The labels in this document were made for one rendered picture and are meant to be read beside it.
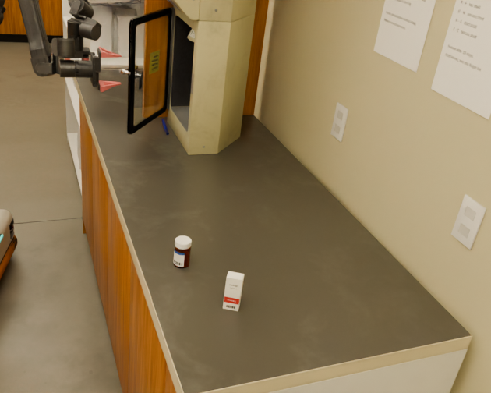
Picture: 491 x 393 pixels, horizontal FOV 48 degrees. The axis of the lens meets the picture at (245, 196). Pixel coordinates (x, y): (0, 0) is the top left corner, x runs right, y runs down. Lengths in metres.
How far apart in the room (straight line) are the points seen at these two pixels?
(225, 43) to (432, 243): 0.92
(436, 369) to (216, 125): 1.08
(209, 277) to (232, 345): 0.24
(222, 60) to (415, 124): 0.70
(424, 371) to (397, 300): 0.18
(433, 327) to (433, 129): 0.49
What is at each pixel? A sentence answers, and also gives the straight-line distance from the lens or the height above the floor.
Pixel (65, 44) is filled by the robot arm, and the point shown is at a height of 1.28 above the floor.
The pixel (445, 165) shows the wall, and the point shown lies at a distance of 1.48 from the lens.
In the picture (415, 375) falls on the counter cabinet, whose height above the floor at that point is 0.85.
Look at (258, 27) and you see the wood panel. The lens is 2.34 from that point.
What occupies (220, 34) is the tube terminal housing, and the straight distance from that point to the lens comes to 1.89.
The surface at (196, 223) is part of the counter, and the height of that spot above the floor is 0.94.
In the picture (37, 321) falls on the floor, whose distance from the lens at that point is 2.71.
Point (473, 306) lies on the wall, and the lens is 1.47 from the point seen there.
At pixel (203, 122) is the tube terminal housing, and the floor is 1.07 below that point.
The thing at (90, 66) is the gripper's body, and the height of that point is 1.21.
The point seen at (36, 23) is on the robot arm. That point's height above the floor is 1.33.
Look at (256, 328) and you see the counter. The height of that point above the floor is 0.94.
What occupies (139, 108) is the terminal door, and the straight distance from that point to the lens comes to 2.03.
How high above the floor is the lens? 1.78
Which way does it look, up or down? 28 degrees down
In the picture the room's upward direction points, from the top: 8 degrees clockwise
